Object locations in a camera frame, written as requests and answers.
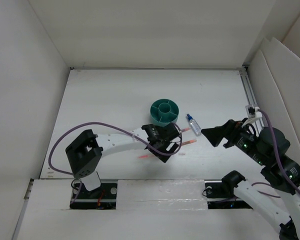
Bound brown translucent pen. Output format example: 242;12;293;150
181;139;197;146

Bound white foam boards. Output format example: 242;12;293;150
248;38;300;160

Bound red translucent pen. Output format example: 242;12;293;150
138;154;155;159

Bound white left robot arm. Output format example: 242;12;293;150
65;123;182;199

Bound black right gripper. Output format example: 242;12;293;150
200;116;268;165

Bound aluminium rail right side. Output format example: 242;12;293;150
239;64;263;136

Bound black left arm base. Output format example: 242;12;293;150
69;180;118;210

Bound teal round divided organizer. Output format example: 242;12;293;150
150;99;179;127

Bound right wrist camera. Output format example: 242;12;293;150
245;104;262;121

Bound clear blue-capped spray bottle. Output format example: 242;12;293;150
186;114;202;136

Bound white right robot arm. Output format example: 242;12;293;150
201;119;300;240

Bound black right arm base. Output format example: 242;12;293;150
202;180;252;210

